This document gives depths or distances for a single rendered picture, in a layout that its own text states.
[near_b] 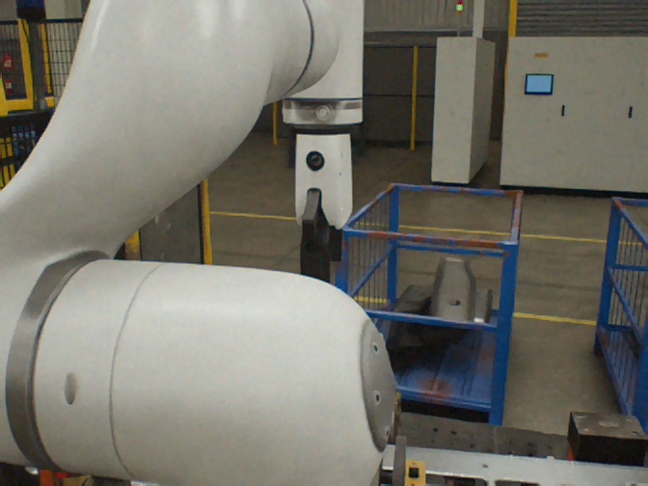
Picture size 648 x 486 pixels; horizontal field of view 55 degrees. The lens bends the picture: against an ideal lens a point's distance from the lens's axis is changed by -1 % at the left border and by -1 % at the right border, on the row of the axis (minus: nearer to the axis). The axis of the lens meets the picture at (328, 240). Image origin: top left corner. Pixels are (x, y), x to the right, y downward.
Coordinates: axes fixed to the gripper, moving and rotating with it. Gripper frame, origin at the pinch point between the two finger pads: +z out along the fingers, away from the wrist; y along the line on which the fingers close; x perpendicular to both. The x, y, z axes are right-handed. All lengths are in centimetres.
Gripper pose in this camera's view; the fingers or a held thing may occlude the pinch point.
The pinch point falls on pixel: (322, 264)
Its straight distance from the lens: 71.9
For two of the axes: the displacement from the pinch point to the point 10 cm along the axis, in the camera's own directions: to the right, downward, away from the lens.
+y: 1.6, -2.7, 9.5
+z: 0.0, 9.6, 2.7
